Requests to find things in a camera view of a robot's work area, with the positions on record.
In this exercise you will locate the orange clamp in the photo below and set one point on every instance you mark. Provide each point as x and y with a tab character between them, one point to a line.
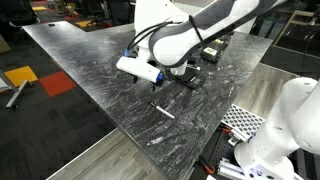
210	169
226	130

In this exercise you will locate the grey metal frame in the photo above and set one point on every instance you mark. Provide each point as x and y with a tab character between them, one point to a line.
18	93

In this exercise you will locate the black office chair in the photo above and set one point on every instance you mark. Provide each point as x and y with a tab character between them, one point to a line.
120	11
18	11

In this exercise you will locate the small black flat object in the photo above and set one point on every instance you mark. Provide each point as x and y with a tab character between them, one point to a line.
51	24

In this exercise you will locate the black and white marker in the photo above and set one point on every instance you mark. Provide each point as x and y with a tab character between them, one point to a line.
163	111

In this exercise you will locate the black rectangular block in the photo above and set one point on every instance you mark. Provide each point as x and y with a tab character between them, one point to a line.
192	62

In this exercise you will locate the aluminium extrusion bar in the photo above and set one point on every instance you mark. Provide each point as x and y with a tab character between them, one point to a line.
238	136
230	171

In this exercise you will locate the short black white marker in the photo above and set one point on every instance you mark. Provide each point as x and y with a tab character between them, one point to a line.
195	68

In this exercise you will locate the perforated white black panel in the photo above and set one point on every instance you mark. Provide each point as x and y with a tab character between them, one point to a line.
241	121

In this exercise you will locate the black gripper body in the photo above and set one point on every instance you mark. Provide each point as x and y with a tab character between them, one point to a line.
152	64

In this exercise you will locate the black digital scale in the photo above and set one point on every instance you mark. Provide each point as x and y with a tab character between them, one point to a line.
195	81

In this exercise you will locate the white robot body foreground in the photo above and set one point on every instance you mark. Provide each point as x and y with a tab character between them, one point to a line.
216	146

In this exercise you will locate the wooden shelf frame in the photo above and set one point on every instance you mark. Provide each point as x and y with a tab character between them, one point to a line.
300	14

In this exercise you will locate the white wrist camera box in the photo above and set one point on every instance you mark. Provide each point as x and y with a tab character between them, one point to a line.
138	68

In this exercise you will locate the black coffee bag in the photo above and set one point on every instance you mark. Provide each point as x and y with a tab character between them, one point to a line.
211	51

